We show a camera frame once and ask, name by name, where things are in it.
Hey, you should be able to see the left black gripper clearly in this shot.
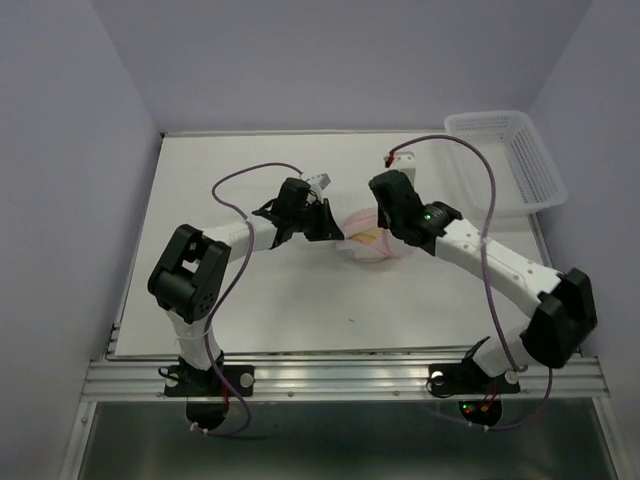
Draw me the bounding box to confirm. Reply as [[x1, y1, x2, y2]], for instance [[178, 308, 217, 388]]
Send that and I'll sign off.
[[291, 198, 343, 242]]

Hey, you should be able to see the beige bra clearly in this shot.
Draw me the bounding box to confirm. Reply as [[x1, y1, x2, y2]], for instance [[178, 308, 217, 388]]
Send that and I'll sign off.
[[351, 227, 390, 255]]

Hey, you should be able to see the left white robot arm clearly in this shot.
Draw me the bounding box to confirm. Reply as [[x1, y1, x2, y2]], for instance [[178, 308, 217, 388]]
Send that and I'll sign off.
[[147, 174, 344, 394]]

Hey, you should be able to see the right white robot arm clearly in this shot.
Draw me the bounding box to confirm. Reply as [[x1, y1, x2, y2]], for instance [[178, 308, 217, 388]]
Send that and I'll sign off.
[[369, 170, 597, 390]]

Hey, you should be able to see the white plastic basket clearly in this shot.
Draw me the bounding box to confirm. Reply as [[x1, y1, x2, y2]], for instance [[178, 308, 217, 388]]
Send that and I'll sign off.
[[444, 110, 568, 218]]

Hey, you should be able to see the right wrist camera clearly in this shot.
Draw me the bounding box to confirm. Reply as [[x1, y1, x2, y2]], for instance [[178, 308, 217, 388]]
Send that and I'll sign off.
[[384, 151, 417, 186]]

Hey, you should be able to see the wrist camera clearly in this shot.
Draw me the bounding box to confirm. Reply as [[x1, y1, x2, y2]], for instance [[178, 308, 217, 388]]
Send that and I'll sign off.
[[304, 173, 331, 191], [384, 151, 417, 186]]

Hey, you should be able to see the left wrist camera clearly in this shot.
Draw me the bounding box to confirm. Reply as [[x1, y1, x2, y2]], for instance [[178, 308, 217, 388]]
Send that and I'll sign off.
[[304, 173, 331, 191]]

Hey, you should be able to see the aluminium frame rail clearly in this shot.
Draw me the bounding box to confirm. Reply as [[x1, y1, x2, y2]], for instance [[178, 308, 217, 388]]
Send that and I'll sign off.
[[61, 130, 635, 479]]

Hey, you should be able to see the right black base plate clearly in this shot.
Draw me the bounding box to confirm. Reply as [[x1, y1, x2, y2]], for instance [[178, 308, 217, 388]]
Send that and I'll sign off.
[[426, 363, 521, 398]]

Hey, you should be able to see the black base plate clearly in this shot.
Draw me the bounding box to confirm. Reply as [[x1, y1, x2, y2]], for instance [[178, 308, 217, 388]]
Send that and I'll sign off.
[[157, 364, 255, 398], [426, 363, 521, 398]]

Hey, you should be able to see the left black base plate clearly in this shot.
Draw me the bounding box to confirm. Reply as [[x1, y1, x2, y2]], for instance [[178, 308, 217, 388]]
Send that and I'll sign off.
[[157, 364, 255, 398]]

